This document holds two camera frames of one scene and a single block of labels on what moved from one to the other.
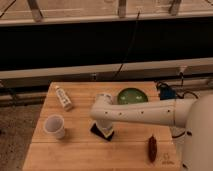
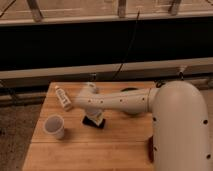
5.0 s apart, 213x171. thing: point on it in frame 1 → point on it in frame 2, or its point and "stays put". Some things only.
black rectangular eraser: (96, 130) → (88, 121)
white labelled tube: (64, 98) stays put
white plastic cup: (55, 124) stays put
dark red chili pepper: (152, 149) stays put
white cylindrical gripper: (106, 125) → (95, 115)
